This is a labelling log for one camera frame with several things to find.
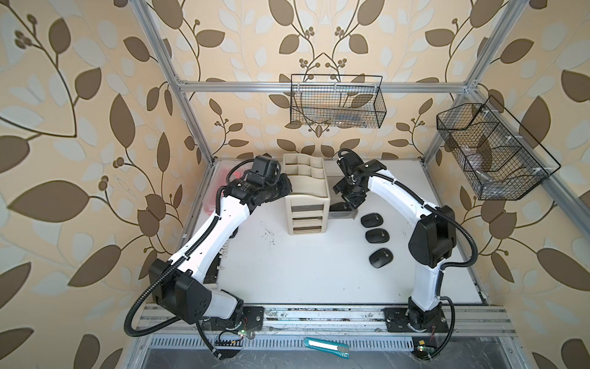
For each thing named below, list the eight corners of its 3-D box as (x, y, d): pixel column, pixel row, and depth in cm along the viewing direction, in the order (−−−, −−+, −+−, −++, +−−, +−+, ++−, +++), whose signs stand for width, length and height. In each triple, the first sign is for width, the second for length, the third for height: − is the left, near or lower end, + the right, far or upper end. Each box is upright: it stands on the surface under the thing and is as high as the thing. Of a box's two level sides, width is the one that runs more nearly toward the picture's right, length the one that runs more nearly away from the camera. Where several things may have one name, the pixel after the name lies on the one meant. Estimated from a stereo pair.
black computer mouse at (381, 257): (376, 270, 87) (377, 268, 85) (366, 257, 90) (368, 254, 88) (394, 260, 89) (396, 257, 87) (384, 247, 93) (386, 244, 90)
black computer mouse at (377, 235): (366, 243, 93) (367, 241, 91) (364, 231, 96) (365, 228, 95) (389, 243, 93) (390, 241, 91) (386, 231, 96) (387, 228, 95)
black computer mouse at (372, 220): (361, 227, 98) (362, 224, 96) (359, 216, 101) (360, 213, 100) (382, 227, 98) (384, 224, 96) (380, 216, 101) (381, 213, 99)
